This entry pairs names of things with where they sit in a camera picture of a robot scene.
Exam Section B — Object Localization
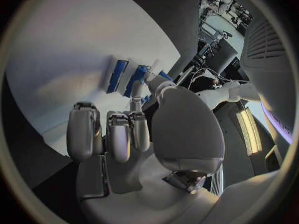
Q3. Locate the glowing light bar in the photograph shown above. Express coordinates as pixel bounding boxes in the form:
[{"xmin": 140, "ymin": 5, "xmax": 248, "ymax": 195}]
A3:
[{"xmin": 235, "ymin": 107, "xmax": 264, "ymax": 156}]

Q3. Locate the white task board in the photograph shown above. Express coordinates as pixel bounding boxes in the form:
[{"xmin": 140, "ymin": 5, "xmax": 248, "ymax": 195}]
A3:
[{"xmin": 6, "ymin": 0, "xmax": 182, "ymax": 157}]

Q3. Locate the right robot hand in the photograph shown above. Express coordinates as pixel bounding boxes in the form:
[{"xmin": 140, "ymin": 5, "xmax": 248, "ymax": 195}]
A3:
[{"xmin": 66, "ymin": 59, "xmax": 226, "ymax": 224}]

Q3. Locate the dark workshop machine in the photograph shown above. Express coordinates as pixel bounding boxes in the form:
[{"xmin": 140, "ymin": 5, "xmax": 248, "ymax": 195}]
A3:
[{"xmin": 197, "ymin": 31, "xmax": 244, "ymax": 77}]

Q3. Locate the white cable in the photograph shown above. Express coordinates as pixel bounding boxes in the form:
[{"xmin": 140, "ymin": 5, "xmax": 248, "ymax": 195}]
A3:
[{"xmin": 186, "ymin": 68, "xmax": 234, "ymax": 85}]

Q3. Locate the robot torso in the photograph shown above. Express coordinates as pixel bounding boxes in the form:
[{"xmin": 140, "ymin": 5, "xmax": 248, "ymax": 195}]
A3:
[{"xmin": 240, "ymin": 20, "xmax": 297, "ymax": 145}]

